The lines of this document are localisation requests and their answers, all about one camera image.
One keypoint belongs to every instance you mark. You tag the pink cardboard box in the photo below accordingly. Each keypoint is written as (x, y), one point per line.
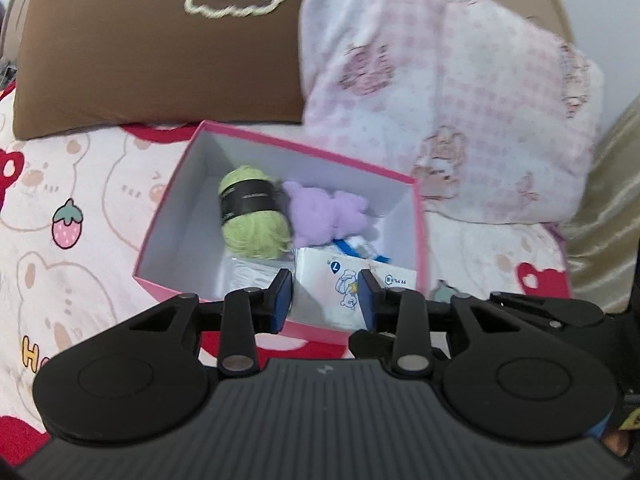
(200, 200)

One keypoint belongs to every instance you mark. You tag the purple plush toy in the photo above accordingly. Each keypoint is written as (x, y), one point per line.
(320, 210)

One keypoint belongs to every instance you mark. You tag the pink checked pillow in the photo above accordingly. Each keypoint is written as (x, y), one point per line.
(450, 85)

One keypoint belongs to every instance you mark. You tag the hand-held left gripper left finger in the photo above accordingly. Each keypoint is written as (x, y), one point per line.
(282, 300)

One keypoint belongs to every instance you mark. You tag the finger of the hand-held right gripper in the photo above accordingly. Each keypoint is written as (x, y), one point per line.
(372, 345)
(560, 312)

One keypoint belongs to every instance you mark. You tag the white tissue pack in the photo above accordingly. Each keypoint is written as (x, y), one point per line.
(320, 275)

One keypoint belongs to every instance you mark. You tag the beige satin cloth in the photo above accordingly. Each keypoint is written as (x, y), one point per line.
(610, 210)

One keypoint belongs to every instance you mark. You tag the clear plastic box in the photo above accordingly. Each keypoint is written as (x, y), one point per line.
(250, 275)

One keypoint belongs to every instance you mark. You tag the blue white medical packet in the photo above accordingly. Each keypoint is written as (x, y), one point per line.
(362, 250)

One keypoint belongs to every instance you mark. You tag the brown pillow with cloud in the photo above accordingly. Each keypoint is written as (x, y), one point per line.
(150, 60)

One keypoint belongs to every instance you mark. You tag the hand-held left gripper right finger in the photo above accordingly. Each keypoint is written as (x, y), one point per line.
(367, 300)

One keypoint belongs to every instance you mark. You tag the green yarn ball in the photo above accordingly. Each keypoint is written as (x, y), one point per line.
(255, 235)

